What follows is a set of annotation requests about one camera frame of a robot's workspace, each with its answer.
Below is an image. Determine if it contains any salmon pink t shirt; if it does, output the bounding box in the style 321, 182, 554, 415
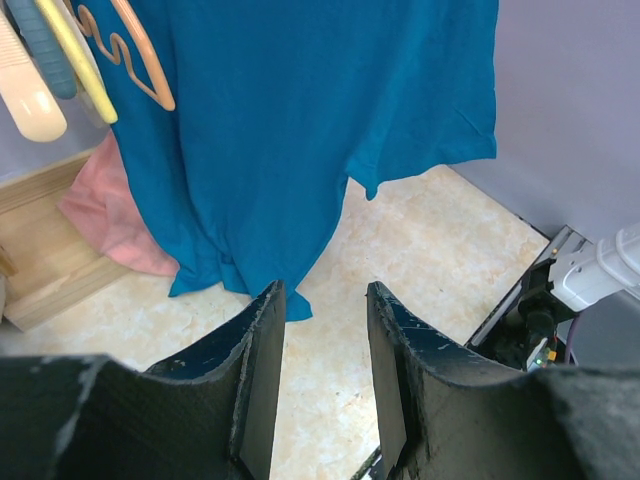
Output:
58, 133, 178, 277

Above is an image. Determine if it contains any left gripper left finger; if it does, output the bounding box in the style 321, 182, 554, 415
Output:
1, 281, 286, 479

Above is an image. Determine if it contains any yellow plastic hanger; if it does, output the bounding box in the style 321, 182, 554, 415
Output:
36, 0, 118, 124

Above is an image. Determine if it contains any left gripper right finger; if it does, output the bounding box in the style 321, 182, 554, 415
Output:
366, 282, 639, 479

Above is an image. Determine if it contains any orange plastic hanger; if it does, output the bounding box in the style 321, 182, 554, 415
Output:
64, 0, 176, 111

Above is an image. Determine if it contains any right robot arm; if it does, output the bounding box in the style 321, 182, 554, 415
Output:
517, 224, 639, 333

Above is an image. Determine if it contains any wooden clothes rack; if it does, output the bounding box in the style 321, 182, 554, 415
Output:
1, 150, 128, 331

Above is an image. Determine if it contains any teal blue t shirt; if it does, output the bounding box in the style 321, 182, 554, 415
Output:
96, 1, 499, 321

